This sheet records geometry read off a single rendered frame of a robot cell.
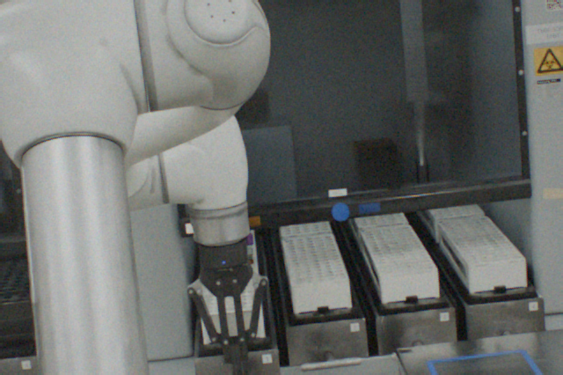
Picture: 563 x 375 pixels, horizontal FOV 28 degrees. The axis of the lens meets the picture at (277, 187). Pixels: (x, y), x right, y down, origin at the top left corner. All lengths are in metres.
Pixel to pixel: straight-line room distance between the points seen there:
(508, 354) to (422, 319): 0.27
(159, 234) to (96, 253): 0.92
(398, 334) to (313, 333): 0.14
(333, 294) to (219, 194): 0.35
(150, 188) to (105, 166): 0.59
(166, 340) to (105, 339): 1.00
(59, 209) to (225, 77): 0.22
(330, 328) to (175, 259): 0.29
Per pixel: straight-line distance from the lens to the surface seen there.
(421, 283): 1.97
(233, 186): 1.70
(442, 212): 2.32
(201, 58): 1.12
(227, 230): 1.72
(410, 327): 1.95
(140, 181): 1.66
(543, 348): 1.74
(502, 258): 2.01
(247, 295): 1.93
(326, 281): 1.96
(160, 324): 2.02
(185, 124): 1.42
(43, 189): 1.09
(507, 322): 1.99
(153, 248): 1.98
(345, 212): 1.93
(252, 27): 1.13
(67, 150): 1.10
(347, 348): 1.95
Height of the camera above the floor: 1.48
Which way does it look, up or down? 13 degrees down
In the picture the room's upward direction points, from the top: 6 degrees counter-clockwise
